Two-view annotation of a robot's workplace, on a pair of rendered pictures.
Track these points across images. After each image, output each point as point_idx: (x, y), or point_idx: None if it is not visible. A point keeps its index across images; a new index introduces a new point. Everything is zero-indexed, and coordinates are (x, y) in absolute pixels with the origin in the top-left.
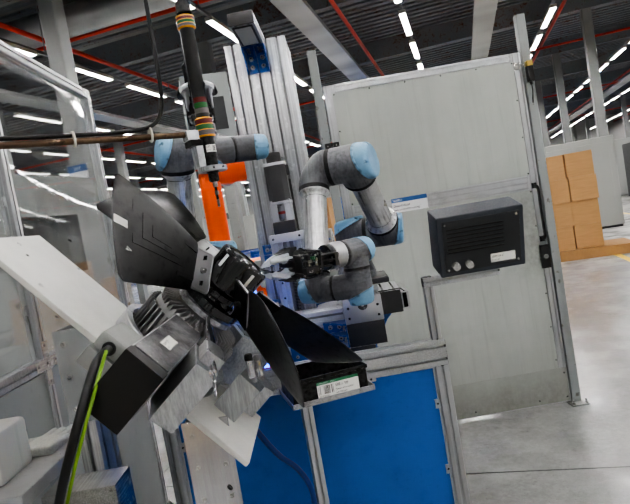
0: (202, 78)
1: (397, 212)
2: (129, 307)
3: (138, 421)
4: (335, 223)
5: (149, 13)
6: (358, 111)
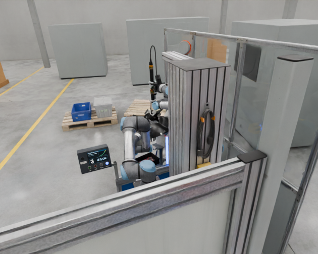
0: (150, 80)
1: (121, 165)
2: (167, 116)
3: (271, 219)
4: (153, 162)
5: (155, 63)
6: (188, 227)
